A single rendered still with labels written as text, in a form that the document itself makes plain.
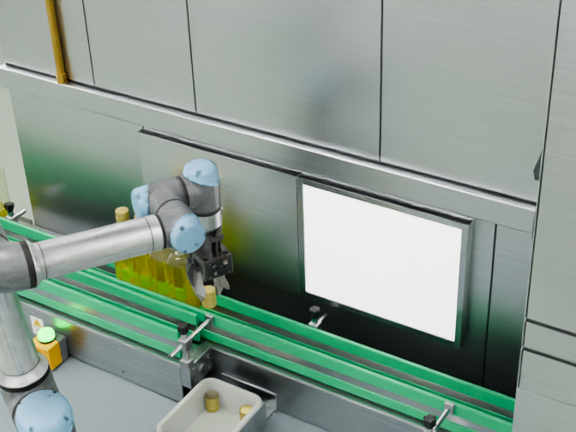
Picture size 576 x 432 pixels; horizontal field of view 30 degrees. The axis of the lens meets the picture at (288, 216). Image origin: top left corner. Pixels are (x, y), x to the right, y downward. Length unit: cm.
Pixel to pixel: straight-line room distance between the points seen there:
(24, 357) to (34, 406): 11
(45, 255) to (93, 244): 10
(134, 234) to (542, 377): 83
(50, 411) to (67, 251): 39
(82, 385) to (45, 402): 48
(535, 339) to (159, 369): 109
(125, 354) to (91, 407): 16
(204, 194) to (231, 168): 29
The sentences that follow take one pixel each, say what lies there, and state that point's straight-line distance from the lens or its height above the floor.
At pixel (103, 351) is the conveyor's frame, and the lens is 282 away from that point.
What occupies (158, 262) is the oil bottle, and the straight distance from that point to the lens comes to 270.
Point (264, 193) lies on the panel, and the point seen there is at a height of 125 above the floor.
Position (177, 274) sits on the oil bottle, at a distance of 267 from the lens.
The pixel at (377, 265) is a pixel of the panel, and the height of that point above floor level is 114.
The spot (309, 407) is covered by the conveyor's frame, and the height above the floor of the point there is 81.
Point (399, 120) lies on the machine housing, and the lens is 232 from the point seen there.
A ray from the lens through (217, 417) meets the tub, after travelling 266.
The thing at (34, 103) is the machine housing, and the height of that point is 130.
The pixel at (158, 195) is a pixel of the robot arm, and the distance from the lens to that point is 228.
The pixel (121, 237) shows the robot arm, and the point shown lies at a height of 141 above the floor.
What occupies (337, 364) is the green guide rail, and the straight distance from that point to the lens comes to 251.
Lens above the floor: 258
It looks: 32 degrees down
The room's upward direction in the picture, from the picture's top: 2 degrees counter-clockwise
